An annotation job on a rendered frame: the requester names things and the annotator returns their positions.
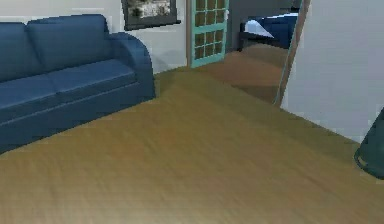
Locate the dark framed wall picture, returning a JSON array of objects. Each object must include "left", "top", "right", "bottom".
[{"left": 120, "top": 0, "right": 182, "bottom": 32}]

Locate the blue sofa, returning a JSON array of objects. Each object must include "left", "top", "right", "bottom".
[{"left": 0, "top": 13, "right": 157, "bottom": 155}]

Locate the blue bed with dark frame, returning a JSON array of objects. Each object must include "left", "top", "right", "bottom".
[{"left": 237, "top": 12, "right": 300, "bottom": 52}]

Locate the teal glazed room door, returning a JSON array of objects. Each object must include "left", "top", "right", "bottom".
[{"left": 189, "top": 0, "right": 230, "bottom": 69}]

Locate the dark teal bin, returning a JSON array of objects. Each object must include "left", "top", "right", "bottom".
[{"left": 353, "top": 107, "right": 384, "bottom": 180}]

